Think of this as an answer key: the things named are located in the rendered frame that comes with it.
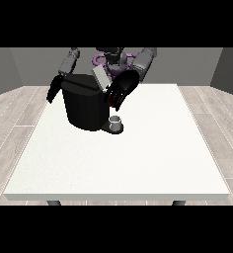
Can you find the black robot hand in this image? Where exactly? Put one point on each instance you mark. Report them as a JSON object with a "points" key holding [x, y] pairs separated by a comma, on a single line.
{"points": [[123, 87], [54, 87]]}

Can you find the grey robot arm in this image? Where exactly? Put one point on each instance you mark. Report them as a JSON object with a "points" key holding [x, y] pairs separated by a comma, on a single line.
{"points": [[144, 63], [69, 62]]}

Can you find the pale grey machine lid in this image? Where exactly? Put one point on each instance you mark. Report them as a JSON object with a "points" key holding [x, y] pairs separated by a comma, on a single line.
{"points": [[100, 77]]}

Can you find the black coffee machine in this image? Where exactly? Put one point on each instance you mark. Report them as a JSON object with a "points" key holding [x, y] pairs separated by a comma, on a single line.
{"points": [[84, 103]]}

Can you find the small grey cup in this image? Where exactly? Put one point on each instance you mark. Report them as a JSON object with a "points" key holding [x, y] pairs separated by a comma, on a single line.
{"points": [[115, 123]]}

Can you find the dark table leg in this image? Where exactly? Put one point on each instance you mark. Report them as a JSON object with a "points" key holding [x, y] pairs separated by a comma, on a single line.
{"points": [[179, 203], [53, 203]]}

